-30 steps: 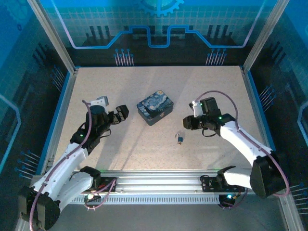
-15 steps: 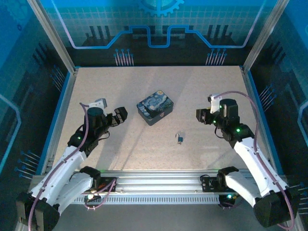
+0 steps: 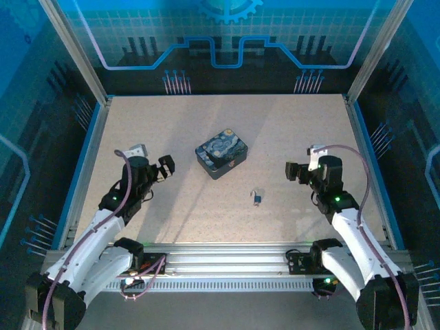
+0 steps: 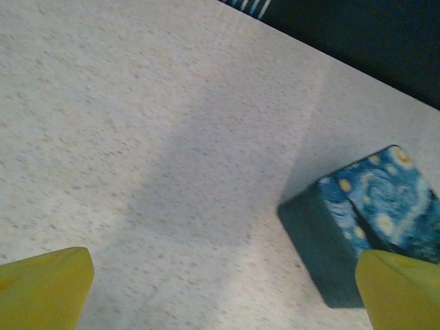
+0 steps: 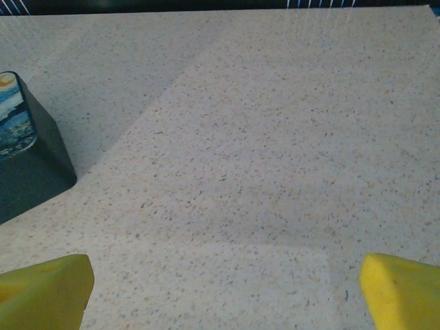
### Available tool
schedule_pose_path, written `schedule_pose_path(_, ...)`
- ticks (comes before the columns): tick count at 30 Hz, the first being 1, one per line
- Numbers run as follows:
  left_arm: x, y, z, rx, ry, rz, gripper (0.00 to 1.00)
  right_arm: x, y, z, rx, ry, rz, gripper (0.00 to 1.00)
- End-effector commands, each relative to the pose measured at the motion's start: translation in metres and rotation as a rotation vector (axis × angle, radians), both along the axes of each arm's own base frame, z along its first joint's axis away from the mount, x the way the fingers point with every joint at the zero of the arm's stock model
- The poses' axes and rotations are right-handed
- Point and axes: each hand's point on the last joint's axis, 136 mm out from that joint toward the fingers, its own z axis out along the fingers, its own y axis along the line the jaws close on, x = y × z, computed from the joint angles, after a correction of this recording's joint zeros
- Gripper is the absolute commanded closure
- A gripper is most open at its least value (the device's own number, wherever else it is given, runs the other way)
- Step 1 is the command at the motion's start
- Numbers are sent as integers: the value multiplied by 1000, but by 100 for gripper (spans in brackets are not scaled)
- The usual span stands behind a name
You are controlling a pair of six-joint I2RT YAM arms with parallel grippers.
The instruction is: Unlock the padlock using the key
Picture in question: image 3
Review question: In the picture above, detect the short purple base cable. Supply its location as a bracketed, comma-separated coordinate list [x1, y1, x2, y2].
[115, 255, 168, 303]

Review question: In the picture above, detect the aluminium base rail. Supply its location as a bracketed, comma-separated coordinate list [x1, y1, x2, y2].
[43, 241, 415, 280]

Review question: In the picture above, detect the starry night tin box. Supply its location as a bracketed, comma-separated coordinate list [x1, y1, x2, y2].
[195, 129, 250, 181]

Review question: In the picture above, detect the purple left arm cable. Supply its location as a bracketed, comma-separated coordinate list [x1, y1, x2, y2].
[43, 148, 134, 330]

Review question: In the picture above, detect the aluminium side rail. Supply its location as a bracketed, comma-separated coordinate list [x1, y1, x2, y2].
[56, 96, 113, 250]
[343, 96, 407, 251]

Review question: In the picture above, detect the aluminium frame post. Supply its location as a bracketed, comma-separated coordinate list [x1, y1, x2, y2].
[37, 0, 113, 105]
[345, 0, 415, 105]

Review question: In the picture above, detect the slotted grey cable duct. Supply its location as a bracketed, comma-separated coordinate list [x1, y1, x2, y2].
[102, 277, 326, 294]

